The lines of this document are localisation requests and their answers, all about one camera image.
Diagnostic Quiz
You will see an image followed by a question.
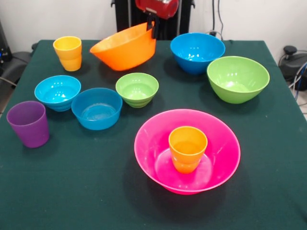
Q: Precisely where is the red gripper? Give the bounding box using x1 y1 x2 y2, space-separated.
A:
135 0 179 39

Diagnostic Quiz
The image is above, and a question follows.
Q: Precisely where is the large orange bowl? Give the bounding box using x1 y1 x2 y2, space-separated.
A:
90 22 157 72

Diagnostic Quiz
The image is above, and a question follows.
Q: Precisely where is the medium blue bowl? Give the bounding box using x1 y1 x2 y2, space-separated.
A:
170 33 226 75

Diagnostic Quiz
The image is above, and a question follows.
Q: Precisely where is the large green bowl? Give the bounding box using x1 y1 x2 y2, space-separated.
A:
207 56 271 104

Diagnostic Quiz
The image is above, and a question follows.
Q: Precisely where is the large pink bowl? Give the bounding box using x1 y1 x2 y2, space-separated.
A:
133 109 241 195

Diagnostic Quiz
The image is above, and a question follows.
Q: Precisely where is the orange cup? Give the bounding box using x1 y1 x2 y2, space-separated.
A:
168 126 208 174

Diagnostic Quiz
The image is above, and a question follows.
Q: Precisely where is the black computer tower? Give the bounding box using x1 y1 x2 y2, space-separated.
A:
0 20 12 63

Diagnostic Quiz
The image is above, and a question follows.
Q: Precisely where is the small green bowl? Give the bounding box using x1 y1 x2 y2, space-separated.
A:
115 72 159 108

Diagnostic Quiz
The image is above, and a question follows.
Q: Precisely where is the yellow cup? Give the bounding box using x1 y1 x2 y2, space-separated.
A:
52 35 83 72

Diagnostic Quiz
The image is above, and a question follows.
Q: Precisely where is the dark blue bowl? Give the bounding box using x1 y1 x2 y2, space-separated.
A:
71 87 123 131

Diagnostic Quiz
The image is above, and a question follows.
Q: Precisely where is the small light blue bowl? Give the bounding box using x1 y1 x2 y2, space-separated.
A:
34 75 82 112

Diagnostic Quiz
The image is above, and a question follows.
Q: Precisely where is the purple cup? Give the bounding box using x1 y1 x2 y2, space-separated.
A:
6 101 50 149

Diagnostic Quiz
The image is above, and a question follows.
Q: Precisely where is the dark green tablecloth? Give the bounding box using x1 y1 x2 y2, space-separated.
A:
0 39 307 230

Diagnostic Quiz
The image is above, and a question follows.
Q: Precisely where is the black hanging cable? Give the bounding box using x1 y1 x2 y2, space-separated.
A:
212 0 224 40

